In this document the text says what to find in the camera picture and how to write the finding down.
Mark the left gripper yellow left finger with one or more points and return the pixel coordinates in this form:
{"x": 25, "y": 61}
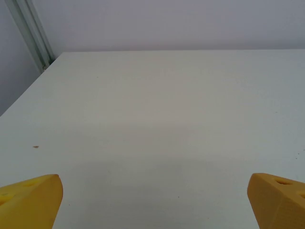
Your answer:
{"x": 28, "y": 205}

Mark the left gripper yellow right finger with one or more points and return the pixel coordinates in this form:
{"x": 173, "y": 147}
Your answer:
{"x": 278, "y": 207}

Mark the aluminium frame post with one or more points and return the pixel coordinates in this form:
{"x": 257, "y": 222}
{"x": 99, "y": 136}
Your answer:
{"x": 33, "y": 33}

